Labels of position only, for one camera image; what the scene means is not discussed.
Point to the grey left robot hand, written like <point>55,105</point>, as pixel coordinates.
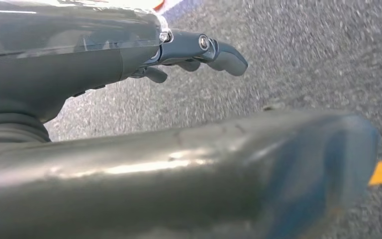
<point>62,66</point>

